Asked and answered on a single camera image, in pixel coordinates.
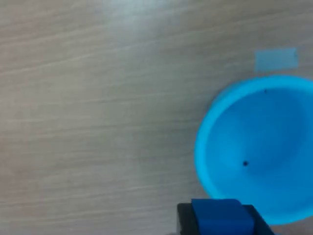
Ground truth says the light blue plastic bin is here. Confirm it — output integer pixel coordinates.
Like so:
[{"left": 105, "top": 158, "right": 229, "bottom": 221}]
[{"left": 194, "top": 75, "right": 313, "bottom": 226}]

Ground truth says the blue tape piece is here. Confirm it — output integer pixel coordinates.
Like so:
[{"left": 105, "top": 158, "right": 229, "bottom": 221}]
[{"left": 255, "top": 47, "right": 299, "bottom": 72}]

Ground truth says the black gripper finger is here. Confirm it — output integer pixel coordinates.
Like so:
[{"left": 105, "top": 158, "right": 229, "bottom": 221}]
[
  {"left": 177, "top": 203, "right": 200, "bottom": 235},
  {"left": 242, "top": 205, "right": 276, "bottom": 235}
]

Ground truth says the blue cube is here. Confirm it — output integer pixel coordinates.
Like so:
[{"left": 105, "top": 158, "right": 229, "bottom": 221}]
[{"left": 191, "top": 198, "right": 255, "bottom": 235}]

